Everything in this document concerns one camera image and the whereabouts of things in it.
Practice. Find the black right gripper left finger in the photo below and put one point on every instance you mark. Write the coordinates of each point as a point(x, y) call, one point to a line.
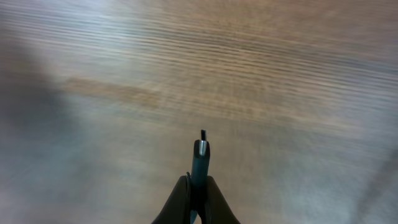
point(177, 207)

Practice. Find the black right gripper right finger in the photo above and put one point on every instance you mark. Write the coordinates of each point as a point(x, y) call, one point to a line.
point(215, 209)

